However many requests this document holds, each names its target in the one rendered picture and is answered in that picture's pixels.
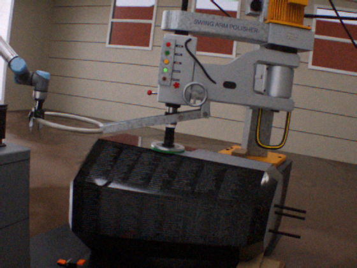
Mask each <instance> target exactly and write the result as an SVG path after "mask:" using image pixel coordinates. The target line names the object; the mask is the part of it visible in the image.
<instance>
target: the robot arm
mask: <svg viewBox="0 0 357 268"><path fill-rule="evenodd" d="M0 56H1V57H2V58H3V60H4V62H5V63H6V64H7V65H8V67H9V68H10V69H11V70H12V72H13V73H14V80H15V83H16V84H22V85H25V86H34V92H33V98H34V101H36V102H35V104H34V106H33V109H31V110H32V111H31V112H30V114H29V129H30V131H32V127H33V122H34V118H37V117H39V118H41V119H44V118H45V110H44V109H43V108H42V105H43V102H44V101H45V99H46V98H47V95H48V93H47V92H48V83H49V80H50V74H49V73H47V72H45V71H38V70H37V71H36V72H33V71H29V70H28V67H27V65H26V62H25V61H24V60H23V59H22V58H20V57H19V56H18V55H17V53H16V52H15V51H14V50H13V49H12V48H11V47H10V45H9V44H8V43H7V42H6V40H4V38H3V37H2V36H1V35H0ZM38 126H39V128H38V131H39V132H40V130H41V127H42V126H43V125H42V124H40V123H39V125H38Z"/></svg>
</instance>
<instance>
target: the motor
mask: <svg viewBox="0 0 357 268"><path fill-rule="evenodd" d="M306 6H308V0H269V4H268V15H267V21H266V22H265V23H269V24H270V23H276V24H281V25H285V26H293V27H299V28H304V29H308V30H311V29H312V28H311V27H310V26H303V20H304V18H303V16H304V9H305V7H306Z"/></svg>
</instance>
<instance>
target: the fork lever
mask: <svg viewBox="0 0 357 268"><path fill-rule="evenodd" d="M201 110H202V108H200V109H199V108H196V109H195V110H187V111H182V112H178V113H181V114H172V115H164V114H161V115H153V116H148V117H140V118H135V119H126V120H122V121H118V122H114V123H106V124H103V126H100V128H102V129H103V132H102V133H110V132H115V131H123V130H132V129H136V128H144V127H149V126H157V125H162V124H170V123H175V122H179V121H187V120H192V119H201V118H202V117H201ZM203 116H204V117H206V116H208V113H207V112H204V113H203ZM102 133H101V134H102Z"/></svg>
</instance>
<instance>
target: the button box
mask: <svg viewBox="0 0 357 268"><path fill-rule="evenodd" d="M167 41H169V42H171V46H170V47H166V45H165V43H166V42H167ZM175 43H176V38H162V44H161V55H160V62H159V74H158V80H157V85H164V86H170V82H171V71H172V70H173V60H174V53H175ZM165 50H169V51H170V55H169V56H166V55H165V54H164V52H165ZM164 59H169V63H168V64H164V63H163V60H164ZM164 67H167V68H168V72H166V73H164V72H163V68H164ZM162 76H166V77H167V81H166V82H163V81H162V80H161V78H162Z"/></svg>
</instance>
